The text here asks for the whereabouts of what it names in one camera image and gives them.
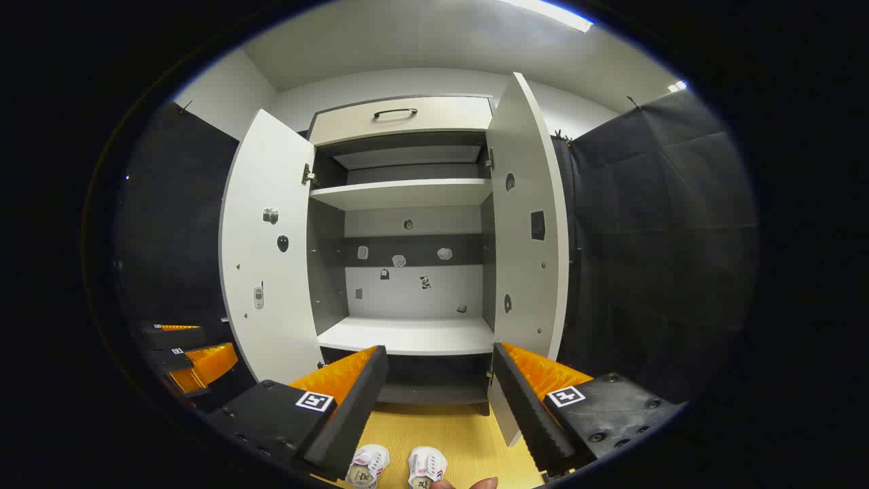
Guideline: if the white cabinet drawer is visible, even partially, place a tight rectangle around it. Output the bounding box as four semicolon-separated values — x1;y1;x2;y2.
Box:
309;95;494;147

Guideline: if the white shoe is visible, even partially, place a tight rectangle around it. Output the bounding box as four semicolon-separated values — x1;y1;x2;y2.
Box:
345;445;391;489
407;446;449;489

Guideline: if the long ceiling light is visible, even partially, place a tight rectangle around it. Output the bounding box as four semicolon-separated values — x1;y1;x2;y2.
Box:
502;0;595;33

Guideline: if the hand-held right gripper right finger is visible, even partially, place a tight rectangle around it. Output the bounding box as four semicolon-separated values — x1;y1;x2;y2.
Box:
490;342;685;476

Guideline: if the white shoe cabinet door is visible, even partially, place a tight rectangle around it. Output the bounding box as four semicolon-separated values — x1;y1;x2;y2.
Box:
219;109;325;384
485;71;570;448

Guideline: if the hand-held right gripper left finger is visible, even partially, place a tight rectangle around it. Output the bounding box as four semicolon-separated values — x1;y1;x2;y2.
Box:
206;345;389;480

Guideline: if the black backdrop cloth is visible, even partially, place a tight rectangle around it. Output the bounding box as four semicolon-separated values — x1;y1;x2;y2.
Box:
112;88;758;408

